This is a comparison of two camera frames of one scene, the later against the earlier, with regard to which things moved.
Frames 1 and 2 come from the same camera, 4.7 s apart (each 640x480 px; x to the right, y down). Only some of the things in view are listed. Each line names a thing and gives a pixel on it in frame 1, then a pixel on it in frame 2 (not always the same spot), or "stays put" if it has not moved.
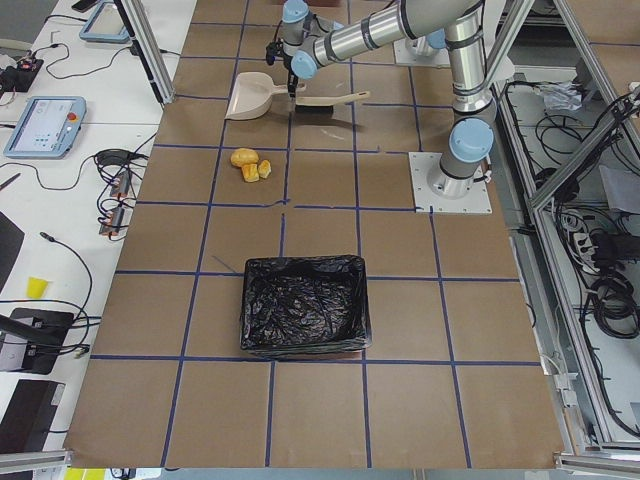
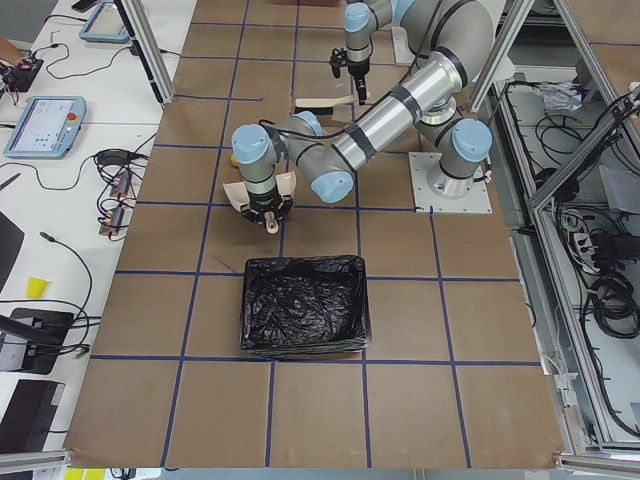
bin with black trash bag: (304, 305) stays put
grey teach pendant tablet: (48, 128) stays put
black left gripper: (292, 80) to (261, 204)
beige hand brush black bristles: (324, 105) stays put
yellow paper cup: (36, 288) stays put
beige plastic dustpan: (253, 94) to (237, 193)
